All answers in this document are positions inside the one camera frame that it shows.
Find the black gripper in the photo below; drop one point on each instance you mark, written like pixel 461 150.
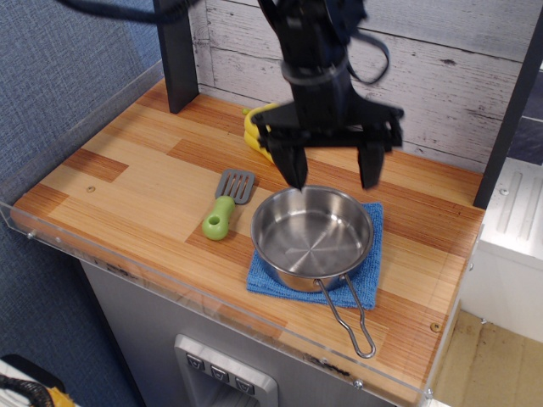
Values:
pixel 326 112

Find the steel pan with wire handle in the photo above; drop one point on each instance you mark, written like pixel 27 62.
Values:
pixel 314 240

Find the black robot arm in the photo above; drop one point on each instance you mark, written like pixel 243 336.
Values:
pixel 315 34

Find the blue folded cloth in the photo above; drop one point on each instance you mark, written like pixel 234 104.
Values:
pixel 365 280

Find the yellow toy bell pepper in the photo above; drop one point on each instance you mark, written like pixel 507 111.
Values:
pixel 251 132

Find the white toy sink unit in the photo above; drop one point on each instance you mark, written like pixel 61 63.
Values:
pixel 503 282

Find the grey toy fridge cabinet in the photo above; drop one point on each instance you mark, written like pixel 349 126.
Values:
pixel 145 325

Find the silver dispenser button panel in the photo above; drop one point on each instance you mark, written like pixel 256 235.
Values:
pixel 213 378

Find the yellow object at corner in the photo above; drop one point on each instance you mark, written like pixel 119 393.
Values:
pixel 60 399

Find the green handled grey toy spatula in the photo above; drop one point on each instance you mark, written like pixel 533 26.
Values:
pixel 234 188

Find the black vertical post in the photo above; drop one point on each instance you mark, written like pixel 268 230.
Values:
pixel 520 95

